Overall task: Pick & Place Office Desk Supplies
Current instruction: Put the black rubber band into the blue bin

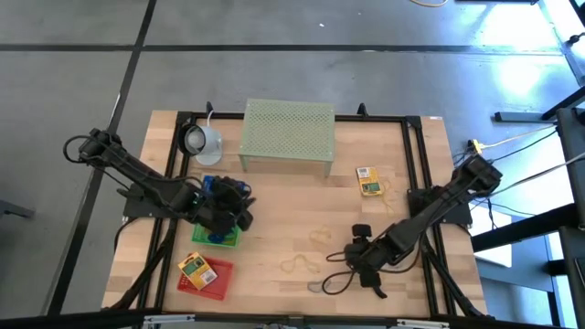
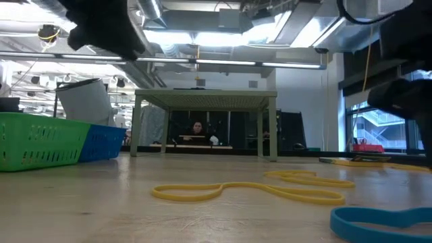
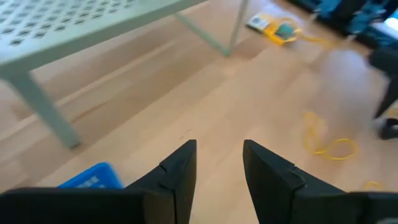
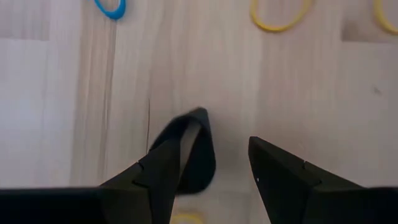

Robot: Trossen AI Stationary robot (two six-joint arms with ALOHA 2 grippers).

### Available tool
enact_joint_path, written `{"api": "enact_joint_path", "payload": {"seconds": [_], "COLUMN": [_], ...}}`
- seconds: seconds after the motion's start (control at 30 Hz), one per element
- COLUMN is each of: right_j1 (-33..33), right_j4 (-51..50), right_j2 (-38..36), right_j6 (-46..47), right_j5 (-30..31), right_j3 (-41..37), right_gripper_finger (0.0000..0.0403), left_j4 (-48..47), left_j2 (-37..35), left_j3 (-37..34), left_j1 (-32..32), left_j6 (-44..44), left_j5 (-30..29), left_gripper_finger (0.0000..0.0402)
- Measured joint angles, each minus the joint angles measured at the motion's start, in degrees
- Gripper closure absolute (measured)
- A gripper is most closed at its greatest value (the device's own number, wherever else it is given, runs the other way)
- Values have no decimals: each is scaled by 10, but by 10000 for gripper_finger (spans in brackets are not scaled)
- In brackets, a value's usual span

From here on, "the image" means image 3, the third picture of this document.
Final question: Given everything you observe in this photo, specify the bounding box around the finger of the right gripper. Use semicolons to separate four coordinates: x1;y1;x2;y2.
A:
373;74;398;119

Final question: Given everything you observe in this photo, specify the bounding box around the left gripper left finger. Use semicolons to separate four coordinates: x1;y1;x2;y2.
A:
123;139;198;224

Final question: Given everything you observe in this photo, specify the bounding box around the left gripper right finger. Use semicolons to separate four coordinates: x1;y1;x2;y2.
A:
243;139;356;224

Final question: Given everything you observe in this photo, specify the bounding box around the black coil hair tie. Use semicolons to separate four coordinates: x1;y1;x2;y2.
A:
377;118;398;141

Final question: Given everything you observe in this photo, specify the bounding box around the tan rubber band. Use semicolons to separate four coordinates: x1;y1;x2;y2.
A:
302;111;359;162
363;180;384;190

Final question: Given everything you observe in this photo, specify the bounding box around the blue plastic basket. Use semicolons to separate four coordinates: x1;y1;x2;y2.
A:
57;161;124;190

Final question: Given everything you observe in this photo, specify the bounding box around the green perforated metal shelf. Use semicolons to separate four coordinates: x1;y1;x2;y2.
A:
0;0;250;149

